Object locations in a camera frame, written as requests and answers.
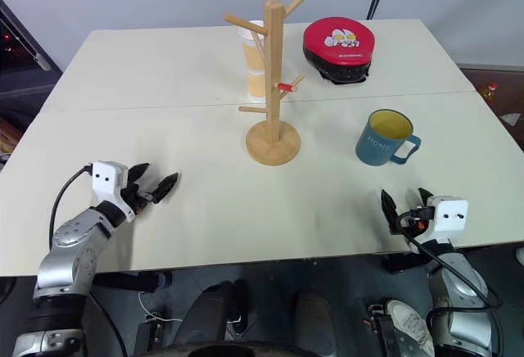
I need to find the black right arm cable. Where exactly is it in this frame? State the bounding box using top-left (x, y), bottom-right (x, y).
top-left (395, 206), bottom-right (504, 357)

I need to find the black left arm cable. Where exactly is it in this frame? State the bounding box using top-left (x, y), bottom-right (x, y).
top-left (48, 165), bottom-right (94, 251)

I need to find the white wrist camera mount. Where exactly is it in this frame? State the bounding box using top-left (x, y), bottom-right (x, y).
top-left (90, 160), bottom-right (137, 224)
top-left (420, 195), bottom-right (469, 245)

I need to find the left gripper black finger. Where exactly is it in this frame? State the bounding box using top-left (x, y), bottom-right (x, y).
top-left (151, 172), bottom-right (180, 205)
top-left (127, 162), bottom-right (151, 189)

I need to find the red black boxing pad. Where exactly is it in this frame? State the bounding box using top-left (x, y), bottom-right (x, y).
top-left (302, 16), bottom-right (375, 86)

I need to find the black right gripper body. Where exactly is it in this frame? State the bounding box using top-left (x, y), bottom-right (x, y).
top-left (395, 197), bottom-right (433, 237)

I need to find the thin white floor cable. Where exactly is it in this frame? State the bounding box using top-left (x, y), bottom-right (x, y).
top-left (138, 290), bottom-right (182, 327)

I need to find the black bracket under table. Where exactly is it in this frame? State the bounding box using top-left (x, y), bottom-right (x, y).
top-left (93, 271), bottom-right (174, 293)

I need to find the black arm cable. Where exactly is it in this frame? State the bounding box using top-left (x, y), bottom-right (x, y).
top-left (395, 206), bottom-right (504, 357)
top-left (48, 165), bottom-right (94, 251)

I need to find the blue mug with yellow inside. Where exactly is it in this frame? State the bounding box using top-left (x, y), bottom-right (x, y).
top-left (354, 108), bottom-right (422, 168)

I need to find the white shoe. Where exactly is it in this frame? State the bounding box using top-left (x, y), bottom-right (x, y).
top-left (386, 298), bottom-right (436, 357)

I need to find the wooden mug tree stand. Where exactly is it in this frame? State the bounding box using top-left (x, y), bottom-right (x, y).
top-left (223, 0), bottom-right (323, 168)

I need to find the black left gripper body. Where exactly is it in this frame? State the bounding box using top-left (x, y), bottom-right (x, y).
top-left (120, 179), bottom-right (160, 215)

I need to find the yellow bottle with red cap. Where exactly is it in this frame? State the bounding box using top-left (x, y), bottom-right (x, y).
top-left (478, 82), bottom-right (500, 107)

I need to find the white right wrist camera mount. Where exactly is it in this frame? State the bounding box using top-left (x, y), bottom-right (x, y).
top-left (420, 195), bottom-right (469, 245)

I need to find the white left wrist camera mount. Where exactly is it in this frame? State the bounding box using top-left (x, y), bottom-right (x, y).
top-left (90, 160), bottom-right (137, 224)

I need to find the dark framed panel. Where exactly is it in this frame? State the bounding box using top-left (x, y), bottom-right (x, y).
top-left (0, 0), bottom-right (65, 137)

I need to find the orange white paper cup stack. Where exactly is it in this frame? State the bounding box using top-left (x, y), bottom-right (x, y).
top-left (237, 20), bottom-right (268, 105)

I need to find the dark rounded shape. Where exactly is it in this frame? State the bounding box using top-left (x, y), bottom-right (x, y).
top-left (174, 278), bottom-right (249, 350)
top-left (291, 288), bottom-right (340, 355)

